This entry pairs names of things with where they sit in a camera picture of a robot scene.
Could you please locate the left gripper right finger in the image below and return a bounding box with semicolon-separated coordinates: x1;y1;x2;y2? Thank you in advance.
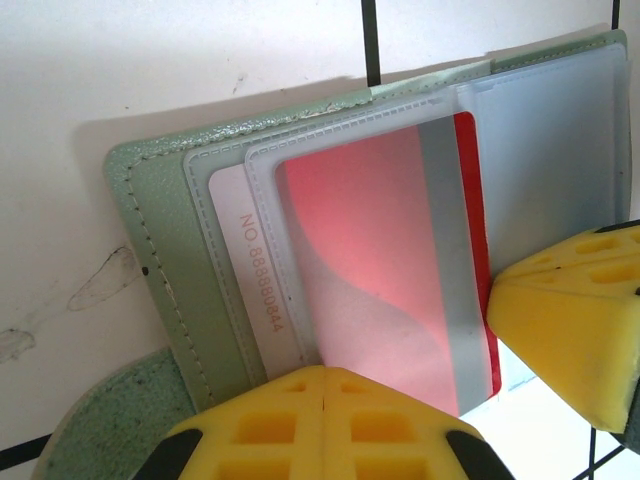
323;366;512;480

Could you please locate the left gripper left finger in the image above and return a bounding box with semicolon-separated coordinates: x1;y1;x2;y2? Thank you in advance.
137;365;327;480

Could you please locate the red card grey stripe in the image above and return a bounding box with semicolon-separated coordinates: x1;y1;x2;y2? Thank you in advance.
274;110;502;417

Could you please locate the green card holder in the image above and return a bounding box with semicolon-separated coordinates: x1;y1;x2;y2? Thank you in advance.
37;28;633;480

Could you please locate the pink cherry blossom VIP card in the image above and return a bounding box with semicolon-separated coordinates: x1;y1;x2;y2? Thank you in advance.
208;164;322;387

